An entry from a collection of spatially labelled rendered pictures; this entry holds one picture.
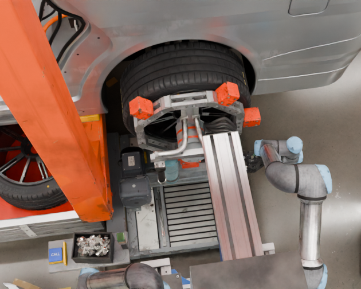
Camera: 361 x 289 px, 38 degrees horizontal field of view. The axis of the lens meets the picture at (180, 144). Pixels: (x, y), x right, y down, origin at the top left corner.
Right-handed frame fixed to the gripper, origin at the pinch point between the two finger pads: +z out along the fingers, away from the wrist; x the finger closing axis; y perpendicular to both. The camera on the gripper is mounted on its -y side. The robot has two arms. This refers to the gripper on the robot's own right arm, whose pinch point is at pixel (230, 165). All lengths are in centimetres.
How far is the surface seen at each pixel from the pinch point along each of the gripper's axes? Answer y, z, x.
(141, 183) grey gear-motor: -42, 46, -13
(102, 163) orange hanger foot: -15, 64, -16
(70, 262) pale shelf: -38, 88, 28
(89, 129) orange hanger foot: -15, 70, -38
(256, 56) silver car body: 29, -18, -42
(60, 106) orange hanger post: 90, 63, 9
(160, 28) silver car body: 58, 26, -42
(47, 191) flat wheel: -33, 98, -11
